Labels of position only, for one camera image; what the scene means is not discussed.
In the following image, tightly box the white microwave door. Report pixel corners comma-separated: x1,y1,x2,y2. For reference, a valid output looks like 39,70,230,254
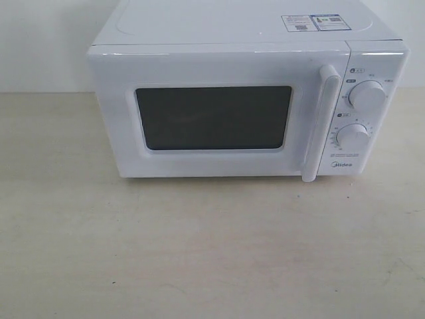
87,41,351,182

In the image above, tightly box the white microwave oven body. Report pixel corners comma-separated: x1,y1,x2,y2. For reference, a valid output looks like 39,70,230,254
90,1,409,177

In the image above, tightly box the lower white control knob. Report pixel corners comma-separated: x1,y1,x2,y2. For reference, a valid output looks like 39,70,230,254
336,124,370,148

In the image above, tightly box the white control knob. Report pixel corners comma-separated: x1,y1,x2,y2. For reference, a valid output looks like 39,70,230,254
349,80,386,112
336,124,370,148

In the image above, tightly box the white label sticker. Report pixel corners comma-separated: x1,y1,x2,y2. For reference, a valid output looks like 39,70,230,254
282,15,318,33

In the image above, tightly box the upper white control knob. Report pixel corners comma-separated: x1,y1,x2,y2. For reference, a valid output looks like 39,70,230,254
349,80,386,112

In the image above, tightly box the blue label sticker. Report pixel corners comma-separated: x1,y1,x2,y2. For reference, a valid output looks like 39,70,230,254
310,14,351,31

